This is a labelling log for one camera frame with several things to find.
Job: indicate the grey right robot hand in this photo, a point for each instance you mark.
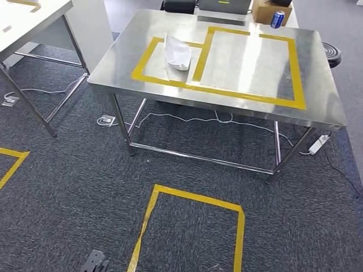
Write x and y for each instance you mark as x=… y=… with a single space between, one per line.
x=219 y=268

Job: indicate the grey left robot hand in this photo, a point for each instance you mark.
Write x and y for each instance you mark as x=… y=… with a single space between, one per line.
x=95 y=262

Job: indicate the white plastic shell part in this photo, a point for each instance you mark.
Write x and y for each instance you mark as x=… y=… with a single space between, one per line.
x=177 y=52

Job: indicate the stainless steel workbench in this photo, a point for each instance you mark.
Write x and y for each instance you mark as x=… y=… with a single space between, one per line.
x=249 y=64

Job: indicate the yellow floor tape square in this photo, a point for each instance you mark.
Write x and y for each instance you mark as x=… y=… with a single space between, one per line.
x=198 y=200

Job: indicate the grey floor socket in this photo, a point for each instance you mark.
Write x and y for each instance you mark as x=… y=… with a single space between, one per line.
x=10 y=101
x=106 y=120

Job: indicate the yellow tape double-rectangle outline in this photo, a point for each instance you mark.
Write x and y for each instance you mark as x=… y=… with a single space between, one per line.
x=241 y=95

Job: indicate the white power strip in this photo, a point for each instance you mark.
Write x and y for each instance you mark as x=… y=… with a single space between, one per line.
x=318 y=144

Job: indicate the white partition panel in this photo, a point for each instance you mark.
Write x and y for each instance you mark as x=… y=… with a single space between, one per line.
x=90 y=34

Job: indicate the stainless steel table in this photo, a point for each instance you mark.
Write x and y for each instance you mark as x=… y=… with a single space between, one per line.
x=28 y=22

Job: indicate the brown cardboard box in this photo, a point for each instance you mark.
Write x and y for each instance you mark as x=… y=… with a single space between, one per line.
x=263 y=15

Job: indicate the blue drink can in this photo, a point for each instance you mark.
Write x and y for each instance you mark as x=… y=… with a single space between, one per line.
x=277 y=19

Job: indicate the black ribbed round stool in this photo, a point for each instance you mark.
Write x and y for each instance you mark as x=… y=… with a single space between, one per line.
x=332 y=54

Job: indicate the grey laptop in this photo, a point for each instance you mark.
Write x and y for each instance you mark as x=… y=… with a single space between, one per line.
x=224 y=6

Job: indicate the black zip case yellow label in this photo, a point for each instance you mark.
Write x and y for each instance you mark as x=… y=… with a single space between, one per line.
x=178 y=5

